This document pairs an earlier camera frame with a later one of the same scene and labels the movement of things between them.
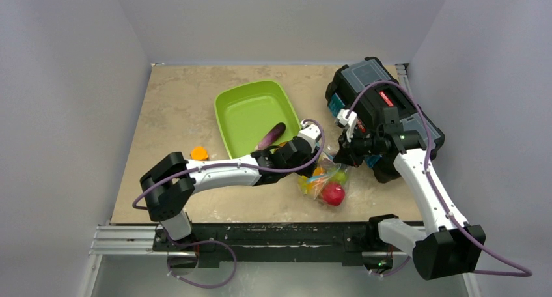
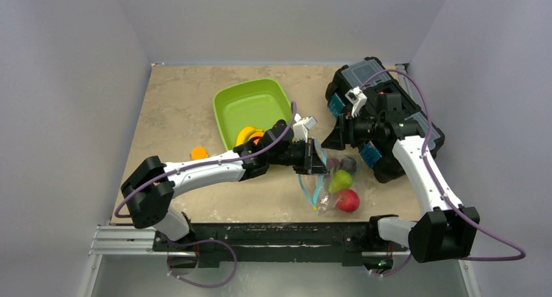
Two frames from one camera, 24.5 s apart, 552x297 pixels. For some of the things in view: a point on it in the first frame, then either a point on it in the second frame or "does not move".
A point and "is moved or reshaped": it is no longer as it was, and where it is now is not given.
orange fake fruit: x=319 y=170 is moved or reshaped
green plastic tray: x=245 y=114 does not move
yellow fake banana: x=303 y=183 -> x=245 y=133
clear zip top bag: x=328 y=183 is moved or reshaped
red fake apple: x=332 y=193 -> x=348 y=200
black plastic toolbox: x=377 y=121 does not move
